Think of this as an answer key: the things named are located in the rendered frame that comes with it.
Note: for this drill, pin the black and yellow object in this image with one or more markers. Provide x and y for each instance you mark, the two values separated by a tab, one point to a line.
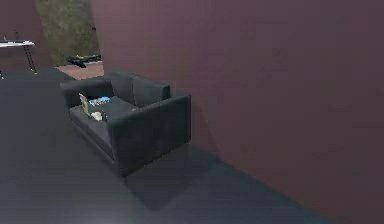
81	60

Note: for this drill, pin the white table with black legs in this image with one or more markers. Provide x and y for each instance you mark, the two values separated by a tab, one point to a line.
20	44

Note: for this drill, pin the blue book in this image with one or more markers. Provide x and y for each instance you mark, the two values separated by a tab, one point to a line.
100	100

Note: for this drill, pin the small cream object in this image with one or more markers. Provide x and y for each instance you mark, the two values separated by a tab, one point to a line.
98	115

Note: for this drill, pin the pale open laptop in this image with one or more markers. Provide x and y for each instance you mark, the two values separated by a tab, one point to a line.
84	104

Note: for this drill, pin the dark grey sofa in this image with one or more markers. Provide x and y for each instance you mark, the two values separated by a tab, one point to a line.
146	133

